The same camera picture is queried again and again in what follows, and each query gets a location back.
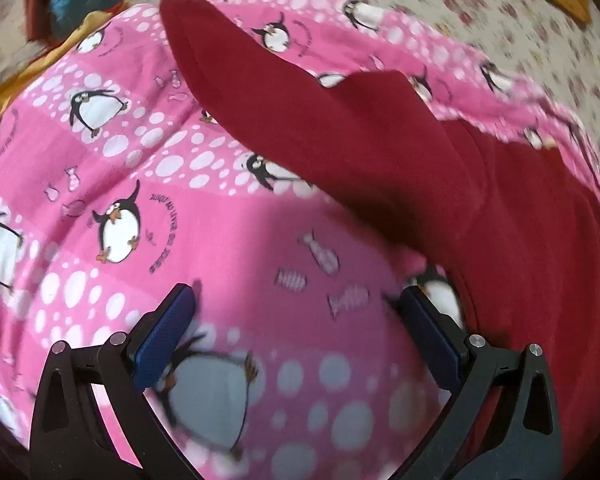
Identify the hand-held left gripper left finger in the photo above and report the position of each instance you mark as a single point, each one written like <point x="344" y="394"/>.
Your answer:
<point x="166" y="327"/>

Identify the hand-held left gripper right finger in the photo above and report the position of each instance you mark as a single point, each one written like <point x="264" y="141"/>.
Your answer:
<point x="432" y="340"/>

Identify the dark red garment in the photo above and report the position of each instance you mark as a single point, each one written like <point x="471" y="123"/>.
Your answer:
<point x="380" y="160"/>

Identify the pink penguin print blanket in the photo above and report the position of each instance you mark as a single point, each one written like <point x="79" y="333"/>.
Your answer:
<point x="230" y="240"/>

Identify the yellow printed cloth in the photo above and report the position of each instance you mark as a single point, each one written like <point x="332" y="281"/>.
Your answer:
<point x="10" y="95"/>

